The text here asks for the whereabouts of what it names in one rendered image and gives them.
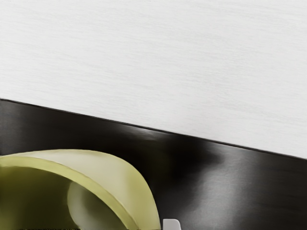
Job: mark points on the pale yellow-green cup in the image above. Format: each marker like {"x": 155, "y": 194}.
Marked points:
{"x": 100, "y": 172}

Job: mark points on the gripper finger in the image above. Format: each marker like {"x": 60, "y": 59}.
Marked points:
{"x": 171, "y": 225}

